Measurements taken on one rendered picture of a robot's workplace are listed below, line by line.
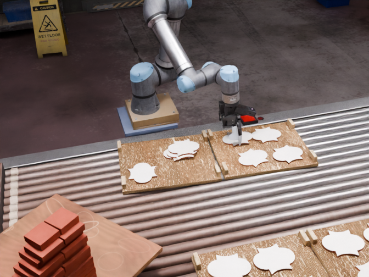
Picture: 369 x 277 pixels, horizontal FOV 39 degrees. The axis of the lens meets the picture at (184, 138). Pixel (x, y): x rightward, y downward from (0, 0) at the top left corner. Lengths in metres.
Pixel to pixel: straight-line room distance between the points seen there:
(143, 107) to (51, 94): 2.43
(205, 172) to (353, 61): 3.46
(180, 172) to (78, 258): 0.79
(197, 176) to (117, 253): 0.60
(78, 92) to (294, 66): 2.07
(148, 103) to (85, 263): 1.22
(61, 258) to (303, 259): 0.82
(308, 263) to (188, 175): 0.65
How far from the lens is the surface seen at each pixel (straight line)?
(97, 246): 1.78
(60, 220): 1.52
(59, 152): 2.48
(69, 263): 1.56
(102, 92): 4.89
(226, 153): 2.33
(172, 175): 2.21
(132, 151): 2.37
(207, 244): 1.94
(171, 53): 2.27
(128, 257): 1.73
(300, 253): 1.89
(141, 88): 2.61
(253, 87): 4.85
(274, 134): 2.45
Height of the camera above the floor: 2.27
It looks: 33 degrees down
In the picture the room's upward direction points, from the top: 2 degrees counter-clockwise
